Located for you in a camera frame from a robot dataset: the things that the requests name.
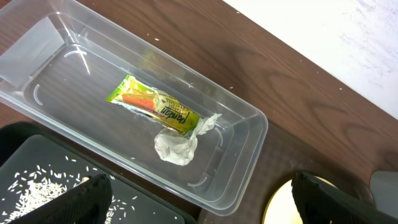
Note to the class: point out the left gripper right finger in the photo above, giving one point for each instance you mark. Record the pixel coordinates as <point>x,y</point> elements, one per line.
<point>320,202</point>

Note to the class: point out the clear plastic bin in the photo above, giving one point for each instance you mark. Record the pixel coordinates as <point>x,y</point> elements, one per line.
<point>59,62</point>

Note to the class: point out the grey dishwasher rack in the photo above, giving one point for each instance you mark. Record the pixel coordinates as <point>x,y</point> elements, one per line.
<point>384,188</point>

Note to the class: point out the black plastic bin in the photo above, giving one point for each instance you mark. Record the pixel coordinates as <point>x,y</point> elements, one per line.
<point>26,142</point>

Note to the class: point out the brown serving tray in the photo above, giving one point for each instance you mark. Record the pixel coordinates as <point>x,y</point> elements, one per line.
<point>282,154</point>

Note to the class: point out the yellow green snack wrapper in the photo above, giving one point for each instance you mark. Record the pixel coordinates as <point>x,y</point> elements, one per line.
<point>158,105</point>

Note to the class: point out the yellow plate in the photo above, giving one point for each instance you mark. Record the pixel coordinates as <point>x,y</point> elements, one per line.
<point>281,208</point>

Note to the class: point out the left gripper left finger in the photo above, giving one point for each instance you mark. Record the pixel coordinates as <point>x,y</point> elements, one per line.
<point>87,203</point>

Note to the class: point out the white napkin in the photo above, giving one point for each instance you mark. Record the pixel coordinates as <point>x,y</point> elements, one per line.
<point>173,147</point>

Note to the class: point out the pile of rice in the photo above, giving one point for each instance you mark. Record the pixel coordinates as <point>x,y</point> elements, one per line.
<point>31,185</point>

